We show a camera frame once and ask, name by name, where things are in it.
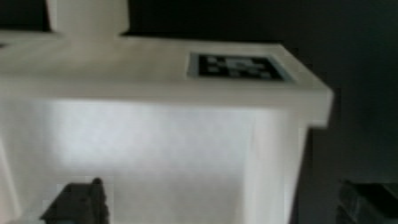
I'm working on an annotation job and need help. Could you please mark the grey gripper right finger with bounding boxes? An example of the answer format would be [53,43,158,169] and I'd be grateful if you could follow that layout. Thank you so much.
[335,180,398,224]

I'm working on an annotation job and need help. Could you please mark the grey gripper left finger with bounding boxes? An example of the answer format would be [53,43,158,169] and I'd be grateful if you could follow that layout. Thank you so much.
[39,178,110,224]

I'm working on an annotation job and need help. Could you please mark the white drawer cabinet frame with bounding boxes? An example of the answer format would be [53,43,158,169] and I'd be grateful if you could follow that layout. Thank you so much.
[0,31,334,224]

